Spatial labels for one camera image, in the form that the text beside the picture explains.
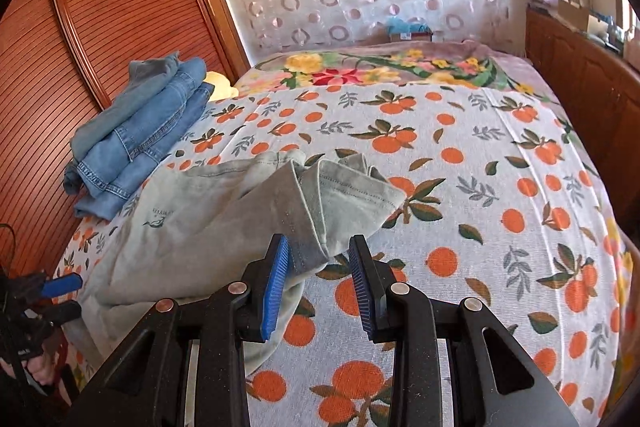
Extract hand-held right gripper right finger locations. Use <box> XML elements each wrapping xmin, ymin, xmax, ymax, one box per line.
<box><xmin>348</xmin><ymin>234</ymin><xmax>570</xmax><ymax>427</ymax></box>

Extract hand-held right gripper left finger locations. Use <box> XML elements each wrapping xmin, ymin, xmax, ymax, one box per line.
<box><xmin>65</xmin><ymin>234</ymin><xmax>292</xmax><ymax>427</ymax></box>

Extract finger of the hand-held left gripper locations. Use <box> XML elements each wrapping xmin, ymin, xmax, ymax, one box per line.
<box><xmin>40</xmin><ymin>272</ymin><xmax>84</xmax><ymax>299</ymax></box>
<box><xmin>42</xmin><ymin>300</ymin><xmax>82</xmax><ymax>327</ymax></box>

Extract sage green pants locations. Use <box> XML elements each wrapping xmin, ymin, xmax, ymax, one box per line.
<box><xmin>79</xmin><ymin>150</ymin><xmax>407</xmax><ymax>374</ymax></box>

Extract person's left hand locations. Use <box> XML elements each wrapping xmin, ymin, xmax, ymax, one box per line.
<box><xmin>0</xmin><ymin>348</ymin><xmax>58</xmax><ymax>388</ymax></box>

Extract orange fruit print bedsheet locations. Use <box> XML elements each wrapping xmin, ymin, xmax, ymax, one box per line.
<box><xmin>50</xmin><ymin>84</ymin><xmax>632</xmax><ymax>427</ymax></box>

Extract yellow plush item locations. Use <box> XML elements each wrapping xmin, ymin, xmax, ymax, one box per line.
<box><xmin>202</xmin><ymin>70</ymin><xmax>240</xmax><ymax>102</ymax></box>

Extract light blue folded jeans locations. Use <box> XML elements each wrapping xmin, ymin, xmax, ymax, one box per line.
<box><xmin>71</xmin><ymin>51</ymin><xmax>208</xmax><ymax>160</ymax></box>

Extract blue item on box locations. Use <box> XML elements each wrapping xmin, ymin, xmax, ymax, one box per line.
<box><xmin>385</xmin><ymin>17</ymin><xmax>434</xmax><ymax>43</ymax></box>

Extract long wooden cabinet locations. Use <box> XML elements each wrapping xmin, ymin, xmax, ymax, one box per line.
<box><xmin>524</xmin><ymin>6</ymin><xmax>640</xmax><ymax>230</ymax></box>

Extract cardboard box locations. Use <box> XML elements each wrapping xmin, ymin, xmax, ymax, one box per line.
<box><xmin>557</xmin><ymin>0</ymin><xmax>592</xmax><ymax>31</ymax></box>

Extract black cable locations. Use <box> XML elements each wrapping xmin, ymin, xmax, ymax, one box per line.
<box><xmin>0</xmin><ymin>222</ymin><xmax>20</xmax><ymax>279</ymax></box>

